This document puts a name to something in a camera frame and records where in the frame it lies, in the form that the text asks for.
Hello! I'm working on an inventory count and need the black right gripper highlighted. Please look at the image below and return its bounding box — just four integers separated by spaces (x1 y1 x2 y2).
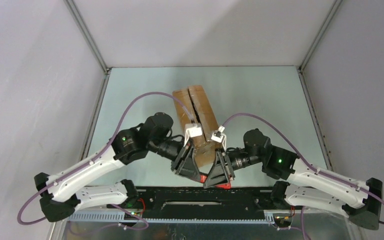
203 147 264 188

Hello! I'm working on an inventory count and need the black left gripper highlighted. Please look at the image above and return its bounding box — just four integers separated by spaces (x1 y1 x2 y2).
147 136 201 181

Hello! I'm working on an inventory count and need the red black utility knife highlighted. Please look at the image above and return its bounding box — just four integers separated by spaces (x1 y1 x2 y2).
200 174 232 190

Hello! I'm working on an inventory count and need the brown cardboard express box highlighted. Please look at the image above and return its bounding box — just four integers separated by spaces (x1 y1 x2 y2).
172 85 221 168

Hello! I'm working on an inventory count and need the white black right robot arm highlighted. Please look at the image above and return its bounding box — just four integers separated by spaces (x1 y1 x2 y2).
202 128 383 230

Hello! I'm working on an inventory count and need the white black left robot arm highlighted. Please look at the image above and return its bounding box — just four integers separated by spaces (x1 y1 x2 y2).
34 112 203 223

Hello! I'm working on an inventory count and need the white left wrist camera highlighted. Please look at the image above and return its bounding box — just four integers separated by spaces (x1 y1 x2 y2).
184 123 203 142

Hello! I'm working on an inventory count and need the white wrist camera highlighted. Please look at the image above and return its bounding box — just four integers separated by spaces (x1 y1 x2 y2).
184 123 203 142
210 126 227 146

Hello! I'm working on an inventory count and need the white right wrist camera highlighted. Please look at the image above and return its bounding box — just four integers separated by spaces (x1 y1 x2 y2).
210 126 227 146

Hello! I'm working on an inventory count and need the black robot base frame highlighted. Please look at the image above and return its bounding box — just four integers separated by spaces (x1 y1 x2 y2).
79 178 339 230

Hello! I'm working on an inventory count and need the aluminium right corner post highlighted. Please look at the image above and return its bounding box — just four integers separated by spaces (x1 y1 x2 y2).
297 0 344 73

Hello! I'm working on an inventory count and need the aluminium corner post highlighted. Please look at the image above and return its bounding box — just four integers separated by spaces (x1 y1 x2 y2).
297 0 344 73
63 0 110 75

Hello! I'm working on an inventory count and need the aluminium left corner post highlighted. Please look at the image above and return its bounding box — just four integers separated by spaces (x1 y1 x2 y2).
63 0 110 75

